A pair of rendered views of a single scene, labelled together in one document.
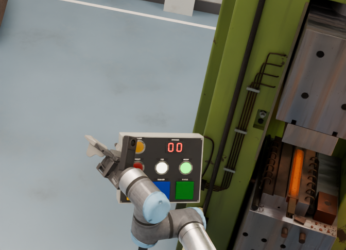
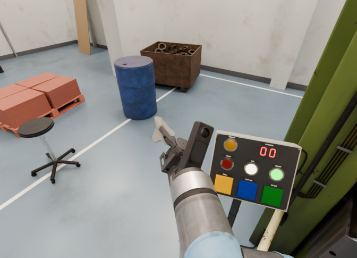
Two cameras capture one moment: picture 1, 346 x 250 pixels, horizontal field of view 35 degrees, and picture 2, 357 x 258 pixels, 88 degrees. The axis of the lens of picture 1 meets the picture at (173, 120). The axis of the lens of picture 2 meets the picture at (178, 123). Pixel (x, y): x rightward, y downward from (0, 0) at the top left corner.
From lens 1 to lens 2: 138 cm
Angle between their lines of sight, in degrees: 26
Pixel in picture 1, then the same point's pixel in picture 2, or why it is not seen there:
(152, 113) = (255, 132)
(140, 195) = (186, 226)
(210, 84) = (303, 109)
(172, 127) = not seen: hidden behind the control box
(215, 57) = (313, 87)
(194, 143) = (290, 152)
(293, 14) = not seen: outside the picture
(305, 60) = not seen: outside the picture
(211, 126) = (308, 139)
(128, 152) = (195, 145)
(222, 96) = (329, 109)
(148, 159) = (238, 158)
